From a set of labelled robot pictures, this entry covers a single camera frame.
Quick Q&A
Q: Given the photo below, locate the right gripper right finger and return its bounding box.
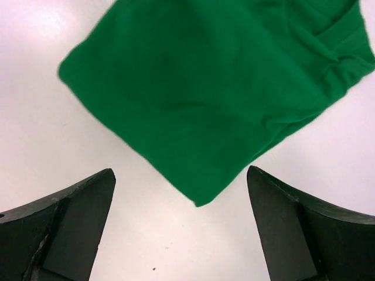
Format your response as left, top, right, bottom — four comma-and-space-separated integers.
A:
247, 166, 374, 281

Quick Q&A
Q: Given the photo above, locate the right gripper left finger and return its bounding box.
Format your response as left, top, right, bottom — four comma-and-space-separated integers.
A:
1, 169, 116, 280

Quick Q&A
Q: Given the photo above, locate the green t shirt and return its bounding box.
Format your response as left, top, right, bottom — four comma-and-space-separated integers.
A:
58, 1, 374, 207

